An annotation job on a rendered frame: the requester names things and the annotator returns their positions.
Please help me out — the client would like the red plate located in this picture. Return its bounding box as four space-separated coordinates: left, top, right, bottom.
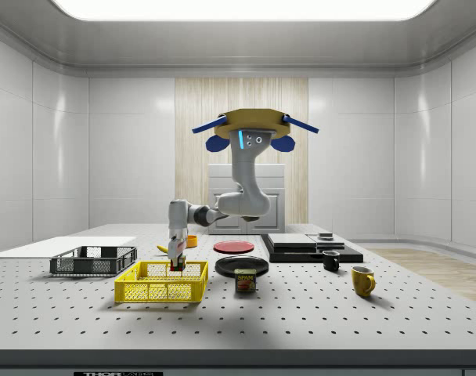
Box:
213 240 255 255

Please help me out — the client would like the black stove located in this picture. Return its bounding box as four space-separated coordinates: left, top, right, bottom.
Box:
260 231 365 264

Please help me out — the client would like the yellow mug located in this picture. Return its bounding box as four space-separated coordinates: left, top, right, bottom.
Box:
351 266 377 298

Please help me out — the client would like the black mug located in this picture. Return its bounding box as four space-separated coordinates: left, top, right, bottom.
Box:
322 250 341 273

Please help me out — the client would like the white cabinet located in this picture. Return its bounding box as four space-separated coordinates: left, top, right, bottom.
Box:
207 163 287 236

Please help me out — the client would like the flat-sided can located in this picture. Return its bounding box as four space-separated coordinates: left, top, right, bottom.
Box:
233 268 258 294

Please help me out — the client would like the yellow basket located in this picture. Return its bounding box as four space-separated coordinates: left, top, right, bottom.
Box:
114 259 210 305

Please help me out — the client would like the dark grey basket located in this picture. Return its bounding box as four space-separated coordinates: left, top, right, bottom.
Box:
49 245 139 278

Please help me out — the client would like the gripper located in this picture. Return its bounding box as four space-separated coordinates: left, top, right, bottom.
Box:
167 236 187 262

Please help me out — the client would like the black plate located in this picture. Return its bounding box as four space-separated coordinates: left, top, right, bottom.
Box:
215 255 271 278

